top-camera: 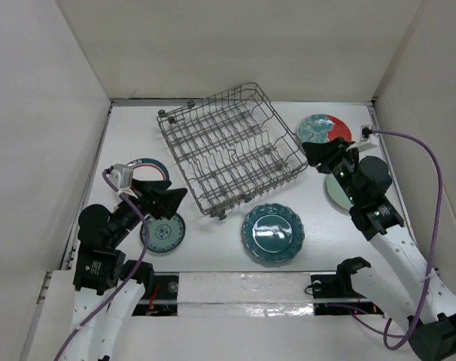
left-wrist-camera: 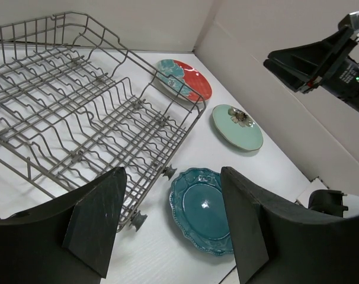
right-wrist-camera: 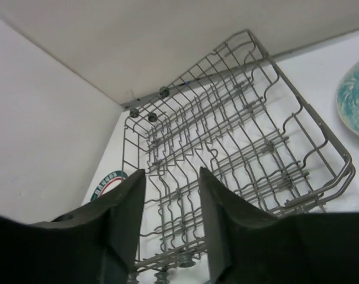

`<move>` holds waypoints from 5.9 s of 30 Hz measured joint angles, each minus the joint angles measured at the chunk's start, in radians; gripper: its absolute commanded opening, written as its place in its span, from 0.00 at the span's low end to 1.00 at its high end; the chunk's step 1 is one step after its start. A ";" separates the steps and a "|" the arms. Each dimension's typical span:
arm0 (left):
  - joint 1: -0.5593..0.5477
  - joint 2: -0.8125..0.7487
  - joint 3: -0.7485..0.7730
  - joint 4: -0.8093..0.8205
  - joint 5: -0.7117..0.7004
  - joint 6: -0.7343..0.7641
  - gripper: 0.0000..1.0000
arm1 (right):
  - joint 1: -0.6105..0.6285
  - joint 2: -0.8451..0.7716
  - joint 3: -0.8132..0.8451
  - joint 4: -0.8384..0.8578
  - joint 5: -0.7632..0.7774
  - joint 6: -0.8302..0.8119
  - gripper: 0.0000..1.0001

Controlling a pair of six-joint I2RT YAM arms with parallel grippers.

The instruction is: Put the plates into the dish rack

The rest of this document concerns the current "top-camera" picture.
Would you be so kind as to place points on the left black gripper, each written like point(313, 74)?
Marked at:
point(165, 200)

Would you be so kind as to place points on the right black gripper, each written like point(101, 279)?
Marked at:
point(317, 152)

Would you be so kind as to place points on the red and teal floral plate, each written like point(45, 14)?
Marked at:
point(322, 128)

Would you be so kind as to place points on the white plate with green rim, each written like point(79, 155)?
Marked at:
point(151, 163)

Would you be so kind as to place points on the light green floral plate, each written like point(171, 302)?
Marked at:
point(336, 193)

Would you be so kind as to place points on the small blue patterned plate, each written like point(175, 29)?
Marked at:
point(163, 235)

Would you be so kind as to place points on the dark teal scalloped plate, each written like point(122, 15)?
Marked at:
point(272, 233)

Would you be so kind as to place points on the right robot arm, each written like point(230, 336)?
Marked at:
point(423, 307)

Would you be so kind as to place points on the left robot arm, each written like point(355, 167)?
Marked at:
point(107, 286)

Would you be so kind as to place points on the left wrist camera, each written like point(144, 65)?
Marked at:
point(121, 176)

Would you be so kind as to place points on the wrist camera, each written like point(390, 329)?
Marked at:
point(121, 176)
point(369, 138)

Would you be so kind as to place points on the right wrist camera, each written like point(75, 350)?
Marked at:
point(369, 138)

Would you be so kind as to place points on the grey wire dish rack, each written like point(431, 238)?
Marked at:
point(231, 148)

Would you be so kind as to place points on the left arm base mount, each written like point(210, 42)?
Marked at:
point(161, 300)

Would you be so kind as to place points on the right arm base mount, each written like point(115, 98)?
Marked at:
point(332, 299)

